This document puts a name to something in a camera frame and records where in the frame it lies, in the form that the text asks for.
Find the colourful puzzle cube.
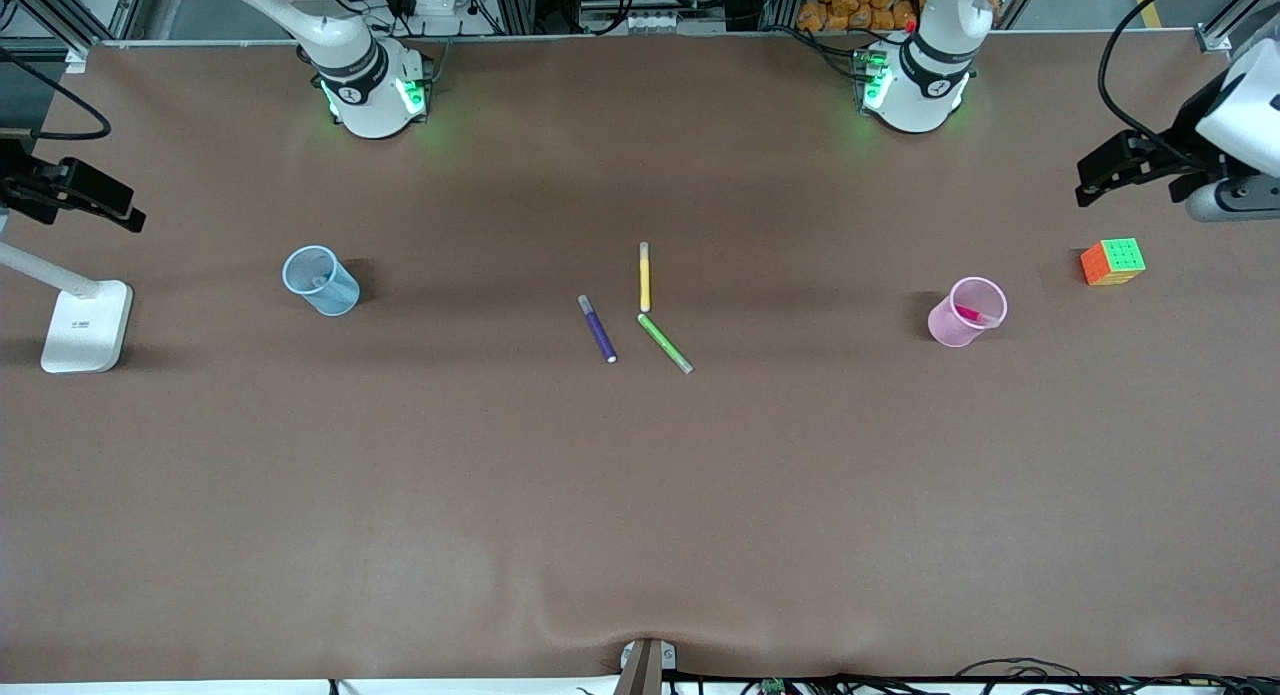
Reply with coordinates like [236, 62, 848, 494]
[1080, 237, 1148, 287]

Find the blue mesh cup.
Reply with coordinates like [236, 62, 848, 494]
[282, 245, 361, 317]

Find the pink mesh cup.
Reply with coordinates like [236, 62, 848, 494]
[927, 276, 1009, 349]

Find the orange snack bag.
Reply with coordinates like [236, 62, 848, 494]
[795, 0, 921, 33]

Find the white power strip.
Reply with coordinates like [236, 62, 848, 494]
[412, 0, 493, 24]

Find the green marker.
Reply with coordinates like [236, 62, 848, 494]
[637, 313, 695, 376]

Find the purple marker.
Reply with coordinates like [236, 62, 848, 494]
[577, 294, 619, 365]

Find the brown table cover mat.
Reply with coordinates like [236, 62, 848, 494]
[0, 30, 1280, 686]

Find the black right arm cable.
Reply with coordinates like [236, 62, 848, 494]
[0, 47, 112, 142]

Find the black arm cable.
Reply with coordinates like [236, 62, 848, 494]
[0, 47, 112, 142]
[1097, 0, 1216, 171]

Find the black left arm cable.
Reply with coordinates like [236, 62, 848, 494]
[1097, 0, 1216, 171]

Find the aluminium frame profile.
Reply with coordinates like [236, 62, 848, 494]
[0, 0, 151, 51]

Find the black floor cable bundle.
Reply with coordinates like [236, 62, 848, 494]
[670, 658, 1280, 695]

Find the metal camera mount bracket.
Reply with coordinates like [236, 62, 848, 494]
[615, 637, 679, 695]

